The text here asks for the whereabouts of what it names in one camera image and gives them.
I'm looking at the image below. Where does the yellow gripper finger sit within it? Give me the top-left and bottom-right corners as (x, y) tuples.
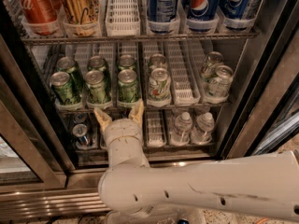
(129, 100), (144, 126)
(93, 107), (112, 133)

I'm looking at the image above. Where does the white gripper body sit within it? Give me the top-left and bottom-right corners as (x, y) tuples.
(104, 119), (143, 145)

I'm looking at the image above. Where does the green can lane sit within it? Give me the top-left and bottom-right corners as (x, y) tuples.
(56, 57), (84, 93)
(50, 72), (80, 105)
(118, 69), (139, 103)
(87, 56), (111, 86)
(117, 54), (136, 71)
(84, 70), (111, 104)

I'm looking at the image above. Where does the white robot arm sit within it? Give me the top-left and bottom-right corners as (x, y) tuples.
(94, 103), (299, 221)

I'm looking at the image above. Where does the silver can bottom rear left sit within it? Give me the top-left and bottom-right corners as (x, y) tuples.
(73, 113), (90, 126)

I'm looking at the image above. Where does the silver can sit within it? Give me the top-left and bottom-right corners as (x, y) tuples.
(72, 124), (92, 147)
(206, 64), (234, 98)
(200, 51), (223, 82)
(73, 113), (90, 126)

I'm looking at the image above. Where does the silver can bottom front left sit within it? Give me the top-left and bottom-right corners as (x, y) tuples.
(72, 124), (92, 147)

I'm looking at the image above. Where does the white diet can front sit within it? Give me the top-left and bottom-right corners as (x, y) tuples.
(149, 68), (171, 102)

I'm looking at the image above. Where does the white diet can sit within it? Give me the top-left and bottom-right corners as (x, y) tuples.
(149, 68), (171, 102)
(148, 53), (167, 73)

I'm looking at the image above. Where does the white diet can rear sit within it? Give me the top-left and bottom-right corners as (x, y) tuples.
(148, 53), (167, 73)

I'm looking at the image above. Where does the silver can right front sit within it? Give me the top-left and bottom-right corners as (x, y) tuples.
(206, 64), (234, 98)

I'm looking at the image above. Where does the stainless steel fridge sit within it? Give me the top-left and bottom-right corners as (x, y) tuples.
(0, 0), (299, 220)

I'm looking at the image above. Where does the silver can right rear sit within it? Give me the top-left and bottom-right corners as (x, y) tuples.
(200, 51), (223, 82)

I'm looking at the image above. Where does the blue pepsi can left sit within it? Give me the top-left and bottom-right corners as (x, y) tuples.
(147, 0), (178, 34)

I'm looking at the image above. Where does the blue pepsi can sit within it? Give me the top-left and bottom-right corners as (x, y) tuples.
(186, 0), (220, 32)
(218, 0), (262, 33)
(147, 0), (178, 34)

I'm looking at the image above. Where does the gold soda can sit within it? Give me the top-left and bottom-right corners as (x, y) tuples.
(62, 0), (100, 36)

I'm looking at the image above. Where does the fridge door right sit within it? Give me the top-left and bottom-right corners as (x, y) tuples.
(227, 28), (299, 159)

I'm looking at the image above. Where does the blue pepsi can middle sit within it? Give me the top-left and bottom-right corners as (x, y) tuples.
(186, 0), (220, 32)

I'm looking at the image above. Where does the red cola can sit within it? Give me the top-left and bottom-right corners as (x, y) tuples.
(18, 0), (62, 35)

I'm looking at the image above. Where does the blue pepsi can right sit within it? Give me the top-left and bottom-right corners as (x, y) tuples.
(218, 0), (262, 33)

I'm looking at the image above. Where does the clear water bottle left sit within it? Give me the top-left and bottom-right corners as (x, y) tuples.
(170, 112), (192, 147)

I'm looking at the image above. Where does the clear water bottle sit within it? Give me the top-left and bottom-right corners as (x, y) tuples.
(191, 112), (215, 145)
(170, 112), (192, 147)

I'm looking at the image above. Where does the empty white middle lane tray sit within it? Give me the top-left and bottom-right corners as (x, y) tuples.
(164, 41), (201, 105)

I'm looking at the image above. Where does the empty white lane tray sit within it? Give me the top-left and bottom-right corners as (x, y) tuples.
(164, 41), (201, 105)
(106, 0), (141, 36)

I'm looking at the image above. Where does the clear water bottle right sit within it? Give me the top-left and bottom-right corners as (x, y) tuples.
(191, 112), (215, 145)

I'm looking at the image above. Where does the empty white top lane tray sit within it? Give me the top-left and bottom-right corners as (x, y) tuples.
(106, 0), (141, 36)

